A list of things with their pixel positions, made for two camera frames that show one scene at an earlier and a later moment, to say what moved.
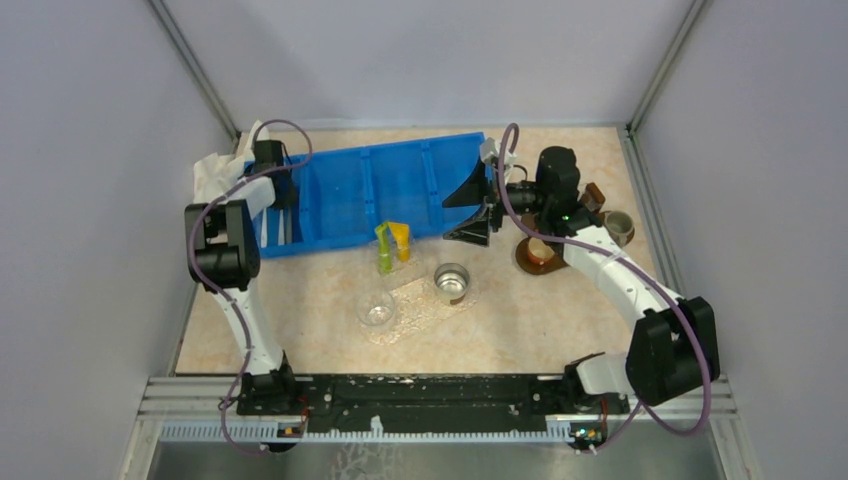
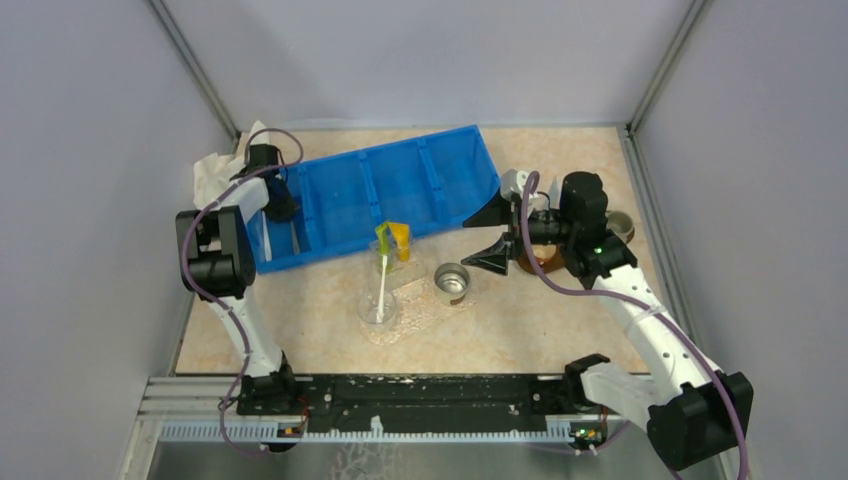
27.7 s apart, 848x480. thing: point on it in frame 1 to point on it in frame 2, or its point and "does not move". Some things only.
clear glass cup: (375, 307) does not move
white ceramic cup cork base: (620, 226) does not move
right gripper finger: (471, 191) to (497, 211)
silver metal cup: (452, 282) does not move
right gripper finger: (477, 231) to (495, 258)
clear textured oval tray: (418, 305) does not move
